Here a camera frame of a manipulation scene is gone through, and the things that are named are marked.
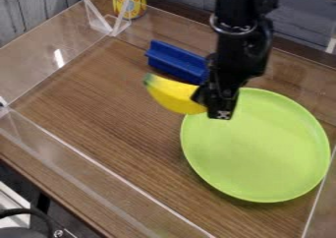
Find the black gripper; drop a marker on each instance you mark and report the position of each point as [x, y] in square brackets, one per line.
[244, 32]

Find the yellow toy banana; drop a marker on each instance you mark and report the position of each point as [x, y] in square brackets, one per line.
[172, 94]

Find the green round plate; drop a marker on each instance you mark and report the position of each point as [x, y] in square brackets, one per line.
[266, 155]

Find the blue plastic block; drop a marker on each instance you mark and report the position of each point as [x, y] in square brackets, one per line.
[177, 62]

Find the clear acrylic tray walls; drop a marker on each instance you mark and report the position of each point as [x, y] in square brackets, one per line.
[86, 136]

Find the yellow labelled tin can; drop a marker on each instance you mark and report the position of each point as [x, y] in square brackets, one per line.
[134, 8]

